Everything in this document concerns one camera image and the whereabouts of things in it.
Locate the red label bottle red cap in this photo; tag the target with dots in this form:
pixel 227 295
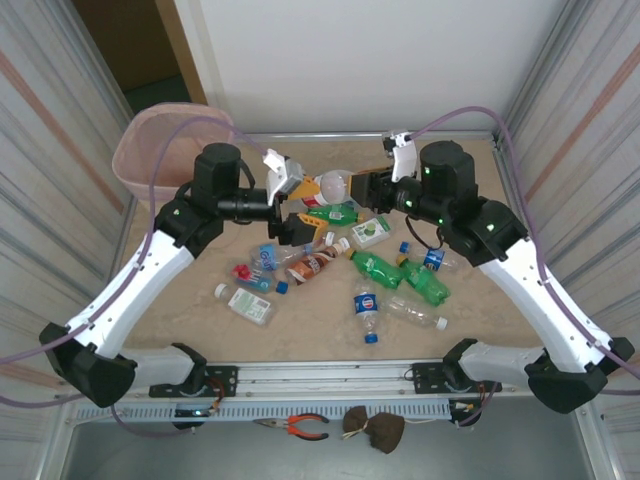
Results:
pixel 330 187

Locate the green lime label bottle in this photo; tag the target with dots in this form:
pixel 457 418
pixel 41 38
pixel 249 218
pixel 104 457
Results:
pixel 370 231

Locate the brown label bottle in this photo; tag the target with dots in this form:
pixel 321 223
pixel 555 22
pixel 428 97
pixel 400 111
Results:
pixel 310 267

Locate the clear bottle light blue label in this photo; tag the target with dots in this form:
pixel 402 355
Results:
pixel 272 257

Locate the blue bottle red flower label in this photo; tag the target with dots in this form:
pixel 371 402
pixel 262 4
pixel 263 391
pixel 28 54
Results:
pixel 260 282

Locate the green bottle yellow cap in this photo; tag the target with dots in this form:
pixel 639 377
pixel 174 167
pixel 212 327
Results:
pixel 342 215
pixel 375 267
pixel 425 285

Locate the blue-capped blue label bottle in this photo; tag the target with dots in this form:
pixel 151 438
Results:
pixel 434 257

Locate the green white label bottle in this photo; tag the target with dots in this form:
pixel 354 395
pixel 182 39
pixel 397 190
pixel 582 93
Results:
pixel 247 303

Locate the Pepsi label bottle blue cap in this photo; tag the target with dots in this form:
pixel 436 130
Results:
pixel 366 303

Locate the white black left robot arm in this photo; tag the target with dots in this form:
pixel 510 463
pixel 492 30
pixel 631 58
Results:
pixel 130 290

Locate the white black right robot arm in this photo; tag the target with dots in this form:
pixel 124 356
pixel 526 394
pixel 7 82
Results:
pixel 550 305

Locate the beige ribbed waste bin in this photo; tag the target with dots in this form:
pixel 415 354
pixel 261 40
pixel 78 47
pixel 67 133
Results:
pixel 131 186

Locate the small green circuit board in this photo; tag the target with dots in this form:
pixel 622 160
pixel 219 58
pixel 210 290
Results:
pixel 192 413

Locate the brown cloth pouch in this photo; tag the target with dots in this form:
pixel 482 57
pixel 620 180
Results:
pixel 387 432

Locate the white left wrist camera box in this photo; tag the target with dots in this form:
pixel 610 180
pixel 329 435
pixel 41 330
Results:
pixel 280 175

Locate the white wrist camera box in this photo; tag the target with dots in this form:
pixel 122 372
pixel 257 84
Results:
pixel 402 160
pixel 280 175

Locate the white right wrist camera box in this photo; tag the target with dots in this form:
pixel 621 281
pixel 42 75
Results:
pixel 402 160

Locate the aluminium table edge rail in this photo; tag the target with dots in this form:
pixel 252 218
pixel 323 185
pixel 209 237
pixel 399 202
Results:
pixel 350 135

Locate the brown wooden door frame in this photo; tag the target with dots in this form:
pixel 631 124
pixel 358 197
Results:
pixel 180 50

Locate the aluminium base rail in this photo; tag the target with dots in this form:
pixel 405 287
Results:
pixel 325 375

